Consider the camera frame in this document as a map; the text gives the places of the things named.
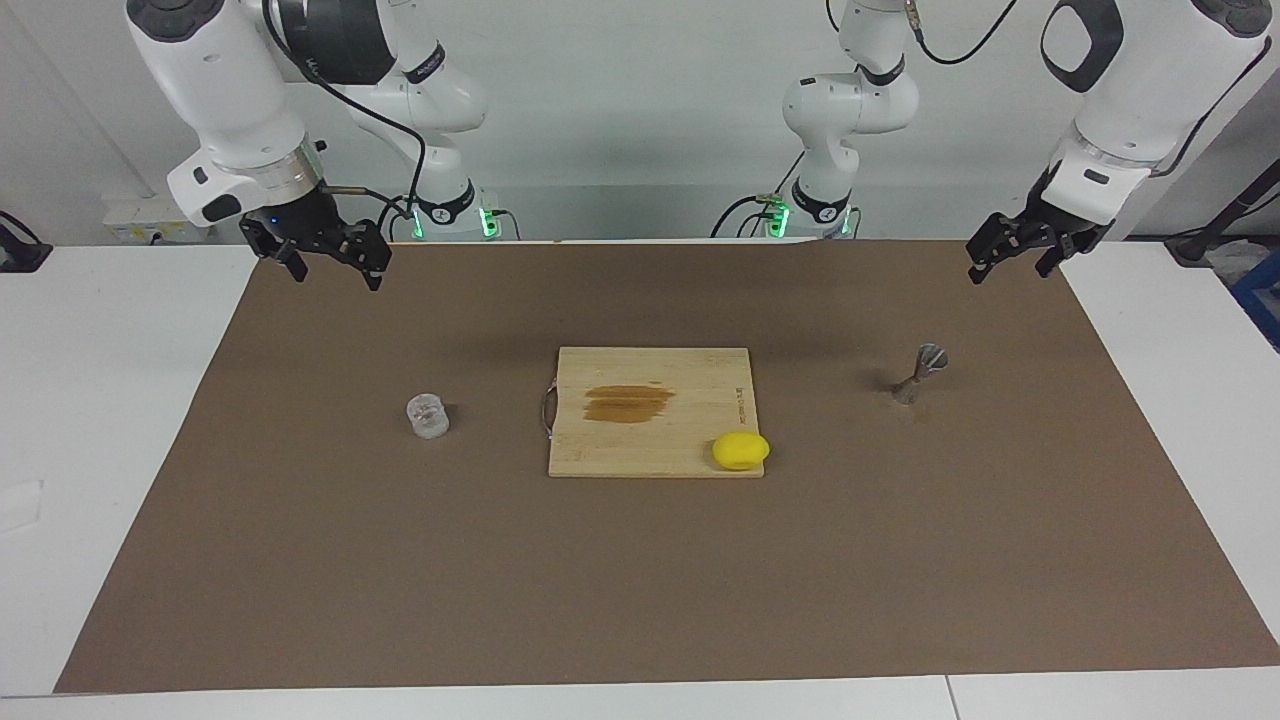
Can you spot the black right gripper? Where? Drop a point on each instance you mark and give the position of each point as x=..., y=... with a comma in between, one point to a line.
x=300, y=222

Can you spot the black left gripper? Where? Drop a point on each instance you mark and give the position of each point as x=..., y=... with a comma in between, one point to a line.
x=1065, y=222

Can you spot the metal jigger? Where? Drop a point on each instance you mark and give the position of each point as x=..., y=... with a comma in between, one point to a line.
x=930, y=358

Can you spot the clear glass cup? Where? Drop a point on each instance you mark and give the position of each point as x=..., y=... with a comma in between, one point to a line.
x=428, y=417

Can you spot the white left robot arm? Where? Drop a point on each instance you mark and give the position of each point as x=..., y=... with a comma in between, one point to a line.
x=1150, y=90

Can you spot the black tripod stand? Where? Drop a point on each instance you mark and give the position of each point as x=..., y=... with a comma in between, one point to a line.
x=1240, y=205

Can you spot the brown table mat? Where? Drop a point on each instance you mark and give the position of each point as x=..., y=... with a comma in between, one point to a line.
x=400, y=560

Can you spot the yellow lemon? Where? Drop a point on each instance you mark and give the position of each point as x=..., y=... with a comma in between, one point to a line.
x=741, y=451

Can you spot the wooden cutting board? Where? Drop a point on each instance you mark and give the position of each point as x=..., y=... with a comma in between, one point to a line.
x=650, y=440

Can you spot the white paper label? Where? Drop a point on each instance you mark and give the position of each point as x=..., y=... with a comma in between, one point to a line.
x=20, y=505

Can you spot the white wall socket box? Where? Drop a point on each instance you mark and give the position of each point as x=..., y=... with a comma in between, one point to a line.
x=150, y=215

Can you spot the blue frame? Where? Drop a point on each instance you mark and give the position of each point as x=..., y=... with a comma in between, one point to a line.
x=1262, y=290

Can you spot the black clamp mount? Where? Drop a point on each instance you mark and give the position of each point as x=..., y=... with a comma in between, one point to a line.
x=20, y=255

